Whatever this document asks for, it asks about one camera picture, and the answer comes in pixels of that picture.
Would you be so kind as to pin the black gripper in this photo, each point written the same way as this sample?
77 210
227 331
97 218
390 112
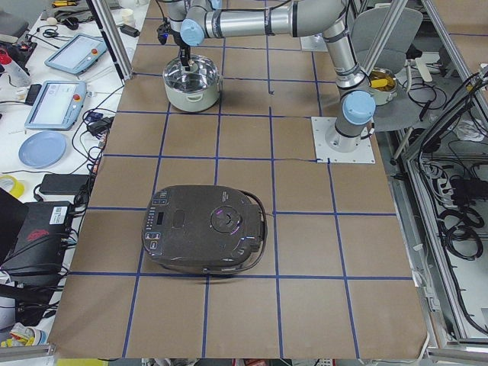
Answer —
184 43

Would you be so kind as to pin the glass pot lid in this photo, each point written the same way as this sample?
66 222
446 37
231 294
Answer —
204 74

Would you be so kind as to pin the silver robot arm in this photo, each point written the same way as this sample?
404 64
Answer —
318 25

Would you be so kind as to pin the pale green electric pot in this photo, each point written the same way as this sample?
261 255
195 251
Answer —
195 101

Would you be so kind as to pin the white paper cup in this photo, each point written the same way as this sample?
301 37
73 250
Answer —
127 16

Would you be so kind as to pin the upper blue teach pendant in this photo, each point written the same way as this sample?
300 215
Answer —
78 55

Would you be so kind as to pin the blue teach pendant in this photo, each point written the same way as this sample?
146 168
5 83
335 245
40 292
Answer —
78 55
57 106

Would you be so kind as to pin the lower blue teach pendant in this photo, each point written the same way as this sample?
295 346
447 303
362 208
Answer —
57 106

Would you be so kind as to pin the black smartphone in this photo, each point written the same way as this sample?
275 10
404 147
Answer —
32 94

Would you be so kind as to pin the white spray bottle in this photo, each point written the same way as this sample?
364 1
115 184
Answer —
18 77

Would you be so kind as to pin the light blue plate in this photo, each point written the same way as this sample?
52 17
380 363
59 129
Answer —
42 149

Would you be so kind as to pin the black rice cooker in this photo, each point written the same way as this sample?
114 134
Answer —
205 229

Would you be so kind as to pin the black power adapter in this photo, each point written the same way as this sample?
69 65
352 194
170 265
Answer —
62 184

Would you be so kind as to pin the steel bowl with yellow items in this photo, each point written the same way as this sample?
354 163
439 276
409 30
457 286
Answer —
383 86

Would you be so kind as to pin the yellow tape roll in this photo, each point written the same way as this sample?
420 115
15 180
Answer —
11 185

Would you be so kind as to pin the grey chair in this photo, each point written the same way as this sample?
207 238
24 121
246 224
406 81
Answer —
399 112

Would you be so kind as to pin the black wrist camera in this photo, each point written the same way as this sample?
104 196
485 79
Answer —
163 32

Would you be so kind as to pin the aluminium frame post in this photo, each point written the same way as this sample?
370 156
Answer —
107 26

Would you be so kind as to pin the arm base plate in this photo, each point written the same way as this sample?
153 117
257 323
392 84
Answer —
314 43
332 147

